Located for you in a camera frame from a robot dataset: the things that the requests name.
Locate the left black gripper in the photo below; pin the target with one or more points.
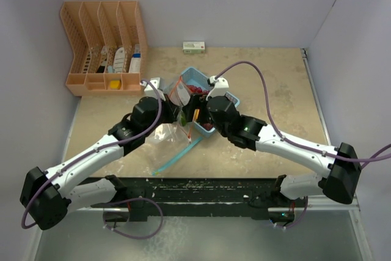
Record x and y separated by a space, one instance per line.
171 109

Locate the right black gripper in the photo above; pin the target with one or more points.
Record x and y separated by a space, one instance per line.
196 101

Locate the yellow lemon toy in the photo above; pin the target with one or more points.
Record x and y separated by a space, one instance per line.
195 115

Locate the clear zip top bag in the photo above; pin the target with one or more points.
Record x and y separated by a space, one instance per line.
174 97

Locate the mango toy fruit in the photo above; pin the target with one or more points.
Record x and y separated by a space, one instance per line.
183 121

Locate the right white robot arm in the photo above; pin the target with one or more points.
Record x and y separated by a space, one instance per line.
334 170

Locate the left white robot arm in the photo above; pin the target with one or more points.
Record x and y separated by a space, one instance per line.
48 196

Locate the red grapes toy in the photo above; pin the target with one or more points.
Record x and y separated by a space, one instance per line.
197 90

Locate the teal plastic strip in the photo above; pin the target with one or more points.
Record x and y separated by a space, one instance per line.
177 157

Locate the yellow sponge block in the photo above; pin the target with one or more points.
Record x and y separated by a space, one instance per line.
115 84

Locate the blue plastic basket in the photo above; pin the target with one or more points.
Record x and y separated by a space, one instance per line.
194 77

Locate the white blue tube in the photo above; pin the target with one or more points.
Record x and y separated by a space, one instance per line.
135 63

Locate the white patterned pouch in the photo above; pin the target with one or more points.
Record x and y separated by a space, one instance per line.
119 61

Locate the small green white box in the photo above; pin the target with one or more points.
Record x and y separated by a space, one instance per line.
193 47

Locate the black white card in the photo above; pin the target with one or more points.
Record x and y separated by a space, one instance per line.
103 60

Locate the orange desk organizer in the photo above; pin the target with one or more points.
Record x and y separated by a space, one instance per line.
109 46

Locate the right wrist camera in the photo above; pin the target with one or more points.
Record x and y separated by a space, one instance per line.
219 87

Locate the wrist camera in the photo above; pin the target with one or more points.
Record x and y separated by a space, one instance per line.
153 88
219 87

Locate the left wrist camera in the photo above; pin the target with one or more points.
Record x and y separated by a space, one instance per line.
153 88

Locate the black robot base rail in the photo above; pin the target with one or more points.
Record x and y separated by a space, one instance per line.
255 198

